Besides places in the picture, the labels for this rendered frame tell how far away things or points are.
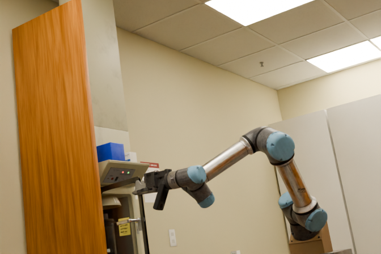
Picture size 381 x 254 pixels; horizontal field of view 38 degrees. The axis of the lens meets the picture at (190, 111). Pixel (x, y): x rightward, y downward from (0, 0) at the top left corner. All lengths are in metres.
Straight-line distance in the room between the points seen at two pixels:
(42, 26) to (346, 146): 3.26
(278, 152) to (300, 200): 0.30
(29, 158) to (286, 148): 1.30
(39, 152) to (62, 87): 0.35
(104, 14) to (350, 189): 3.05
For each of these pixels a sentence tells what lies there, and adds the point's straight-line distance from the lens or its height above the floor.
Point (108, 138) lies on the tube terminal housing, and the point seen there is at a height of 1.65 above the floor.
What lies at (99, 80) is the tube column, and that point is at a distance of 2.97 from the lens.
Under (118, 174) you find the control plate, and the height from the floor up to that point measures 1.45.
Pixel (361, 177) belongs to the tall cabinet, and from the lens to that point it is 5.34.
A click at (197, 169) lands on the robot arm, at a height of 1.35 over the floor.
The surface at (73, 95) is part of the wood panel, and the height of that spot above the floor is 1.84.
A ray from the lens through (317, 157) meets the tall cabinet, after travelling 5.48.
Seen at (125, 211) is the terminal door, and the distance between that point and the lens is 2.57.
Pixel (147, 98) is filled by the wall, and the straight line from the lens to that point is 4.03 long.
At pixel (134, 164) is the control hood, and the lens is 2.83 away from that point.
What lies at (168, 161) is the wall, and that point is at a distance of 4.05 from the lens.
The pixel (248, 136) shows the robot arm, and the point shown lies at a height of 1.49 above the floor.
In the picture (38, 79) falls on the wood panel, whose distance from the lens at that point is 2.98.
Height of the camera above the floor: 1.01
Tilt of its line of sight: 15 degrees up
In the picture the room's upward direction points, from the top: 8 degrees counter-clockwise
